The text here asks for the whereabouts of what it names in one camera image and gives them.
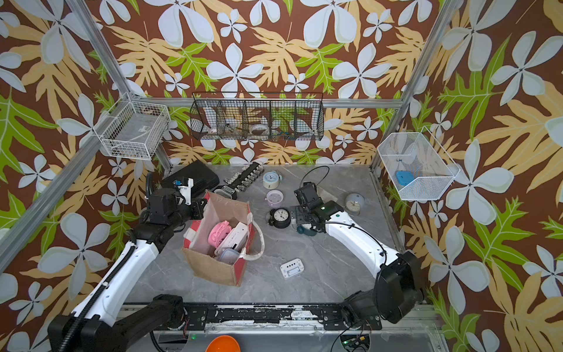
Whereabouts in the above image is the pink twin-bell alarm clock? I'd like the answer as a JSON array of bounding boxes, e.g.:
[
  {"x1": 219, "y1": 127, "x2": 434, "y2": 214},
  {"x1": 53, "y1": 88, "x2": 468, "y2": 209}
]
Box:
[{"x1": 208, "y1": 221, "x2": 233, "y2": 249}]

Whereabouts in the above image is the white rectangular digital clock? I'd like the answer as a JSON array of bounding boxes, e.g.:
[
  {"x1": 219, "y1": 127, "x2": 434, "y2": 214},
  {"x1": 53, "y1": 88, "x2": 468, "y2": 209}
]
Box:
[{"x1": 214, "y1": 222, "x2": 249, "y2": 257}]

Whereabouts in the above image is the mirror digital clock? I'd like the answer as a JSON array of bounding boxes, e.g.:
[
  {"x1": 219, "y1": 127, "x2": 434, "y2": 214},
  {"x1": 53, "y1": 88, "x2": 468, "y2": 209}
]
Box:
[{"x1": 317, "y1": 185, "x2": 339, "y2": 203}]

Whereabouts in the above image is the blue square alarm clock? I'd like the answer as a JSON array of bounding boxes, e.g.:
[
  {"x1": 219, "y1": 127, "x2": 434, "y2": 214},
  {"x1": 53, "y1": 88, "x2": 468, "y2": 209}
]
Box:
[{"x1": 217, "y1": 249, "x2": 240, "y2": 265}]

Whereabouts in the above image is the white wire basket left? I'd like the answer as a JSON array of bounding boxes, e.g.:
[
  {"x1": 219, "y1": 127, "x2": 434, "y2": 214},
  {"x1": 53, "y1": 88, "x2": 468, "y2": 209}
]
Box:
[{"x1": 95, "y1": 93, "x2": 171, "y2": 161}]

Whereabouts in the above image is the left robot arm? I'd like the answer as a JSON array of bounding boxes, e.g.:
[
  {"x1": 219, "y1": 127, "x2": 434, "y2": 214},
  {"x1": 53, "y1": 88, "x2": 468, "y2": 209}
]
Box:
[{"x1": 48, "y1": 176, "x2": 207, "y2": 351}]

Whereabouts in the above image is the white wire basket right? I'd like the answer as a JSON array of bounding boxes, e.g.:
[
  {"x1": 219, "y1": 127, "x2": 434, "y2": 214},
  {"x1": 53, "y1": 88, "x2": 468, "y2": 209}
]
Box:
[{"x1": 378, "y1": 129, "x2": 461, "y2": 202}]

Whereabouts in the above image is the white wire basket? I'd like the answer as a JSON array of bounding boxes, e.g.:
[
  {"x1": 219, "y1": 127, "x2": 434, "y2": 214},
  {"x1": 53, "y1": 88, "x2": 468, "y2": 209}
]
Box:
[
  {"x1": 95, "y1": 93, "x2": 171, "y2": 161},
  {"x1": 378, "y1": 129, "x2": 461, "y2": 202}
]

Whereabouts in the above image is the socket set on black rail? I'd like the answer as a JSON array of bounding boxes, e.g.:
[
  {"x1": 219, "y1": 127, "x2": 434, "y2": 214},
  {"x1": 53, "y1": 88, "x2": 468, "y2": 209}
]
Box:
[{"x1": 213, "y1": 162, "x2": 265, "y2": 200}]

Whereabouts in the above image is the orange bowl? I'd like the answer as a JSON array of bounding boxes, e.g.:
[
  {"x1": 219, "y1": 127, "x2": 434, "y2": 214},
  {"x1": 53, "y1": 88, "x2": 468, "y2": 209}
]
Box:
[{"x1": 205, "y1": 335, "x2": 241, "y2": 352}]

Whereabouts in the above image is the dark green alarm clock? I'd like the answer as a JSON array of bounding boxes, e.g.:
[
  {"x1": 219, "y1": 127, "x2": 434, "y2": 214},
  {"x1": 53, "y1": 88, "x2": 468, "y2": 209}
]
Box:
[{"x1": 296, "y1": 224, "x2": 317, "y2": 237}]

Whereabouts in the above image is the canvas bag with red sides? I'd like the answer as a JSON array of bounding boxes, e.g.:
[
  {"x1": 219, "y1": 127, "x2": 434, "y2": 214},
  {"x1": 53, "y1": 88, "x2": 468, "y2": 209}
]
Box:
[{"x1": 182, "y1": 191, "x2": 265, "y2": 286}]

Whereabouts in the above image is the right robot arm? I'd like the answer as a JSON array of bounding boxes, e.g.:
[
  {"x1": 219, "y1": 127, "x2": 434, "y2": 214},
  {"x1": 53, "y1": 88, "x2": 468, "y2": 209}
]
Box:
[{"x1": 294, "y1": 182, "x2": 426, "y2": 327}]

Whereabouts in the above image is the blue object in basket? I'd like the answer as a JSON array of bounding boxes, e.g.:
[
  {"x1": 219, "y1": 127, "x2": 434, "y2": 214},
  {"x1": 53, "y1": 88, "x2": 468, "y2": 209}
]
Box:
[{"x1": 395, "y1": 170, "x2": 415, "y2": 186}]

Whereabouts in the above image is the grey round globe clock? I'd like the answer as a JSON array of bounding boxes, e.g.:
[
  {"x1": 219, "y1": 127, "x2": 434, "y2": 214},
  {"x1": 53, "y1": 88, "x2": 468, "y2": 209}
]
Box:
[{"x1": 345, "y1": 193, "x2": 365, "y2": 216}]

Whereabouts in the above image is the small white digital clock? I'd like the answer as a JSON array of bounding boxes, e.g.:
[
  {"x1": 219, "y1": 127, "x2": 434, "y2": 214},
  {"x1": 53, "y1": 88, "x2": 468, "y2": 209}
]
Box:
[{"x1": 280, "y1": 258, "x2": 305, "y2": 279}]

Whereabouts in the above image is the lilac round alarm clock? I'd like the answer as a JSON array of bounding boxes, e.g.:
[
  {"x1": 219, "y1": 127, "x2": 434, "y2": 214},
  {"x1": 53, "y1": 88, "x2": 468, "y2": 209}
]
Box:
[{"x1": 265, "y1": 189, "x2": 284, "y2": 208}]

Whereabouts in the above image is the black wire basket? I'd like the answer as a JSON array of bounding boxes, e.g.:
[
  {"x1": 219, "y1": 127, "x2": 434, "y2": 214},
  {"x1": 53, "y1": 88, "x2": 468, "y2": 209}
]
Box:
[{"x1": 189, "y1": 92, "x2": 325, "y2": 141}]

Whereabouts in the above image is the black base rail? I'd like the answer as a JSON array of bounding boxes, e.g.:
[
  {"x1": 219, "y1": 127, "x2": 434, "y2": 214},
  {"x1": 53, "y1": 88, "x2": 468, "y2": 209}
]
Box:
[{"x1": 170, "y1": 303, "x2": 382, "y2": 331}]

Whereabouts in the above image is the black twin-bell alarm clock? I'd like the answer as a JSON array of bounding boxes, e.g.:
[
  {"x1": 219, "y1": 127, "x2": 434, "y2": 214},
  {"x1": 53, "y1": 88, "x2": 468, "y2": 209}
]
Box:
[{"x1": 268, "y1": 208, "x2": 291, "y2": 229}]

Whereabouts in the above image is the cream and blue alarm clock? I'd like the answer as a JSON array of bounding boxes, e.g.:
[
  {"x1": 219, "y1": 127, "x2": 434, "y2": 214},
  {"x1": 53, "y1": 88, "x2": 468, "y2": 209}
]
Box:
[{"x1": 262, "y1": 171, "x2": 283, "y2": 190}]

